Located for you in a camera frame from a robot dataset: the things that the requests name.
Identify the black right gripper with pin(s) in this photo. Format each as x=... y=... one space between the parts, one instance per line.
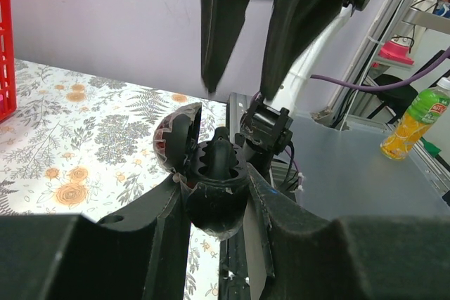
x=294 y=24

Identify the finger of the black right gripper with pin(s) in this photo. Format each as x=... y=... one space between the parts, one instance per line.
x=221 y=24

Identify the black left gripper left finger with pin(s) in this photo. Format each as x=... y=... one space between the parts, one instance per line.
x=137 y=252

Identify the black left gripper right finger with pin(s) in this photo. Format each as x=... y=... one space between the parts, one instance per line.
x=352 y=257

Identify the black earbud charging case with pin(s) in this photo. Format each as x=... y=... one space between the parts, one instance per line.
x=212 y=175

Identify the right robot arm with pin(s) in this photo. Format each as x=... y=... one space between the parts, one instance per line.
x=301 y=70

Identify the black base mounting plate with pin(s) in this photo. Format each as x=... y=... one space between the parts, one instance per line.
x=246 y=244

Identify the pink object on shelf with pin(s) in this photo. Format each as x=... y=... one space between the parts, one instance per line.
x=397 y=52

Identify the floral patterned table mat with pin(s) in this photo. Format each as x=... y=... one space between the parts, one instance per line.
x=79 y=143

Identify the orange juice bottle green cap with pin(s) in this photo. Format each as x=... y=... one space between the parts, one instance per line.
x=426 y=108

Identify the red plastic shopping basket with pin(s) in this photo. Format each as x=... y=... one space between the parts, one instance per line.
x=8 y=87

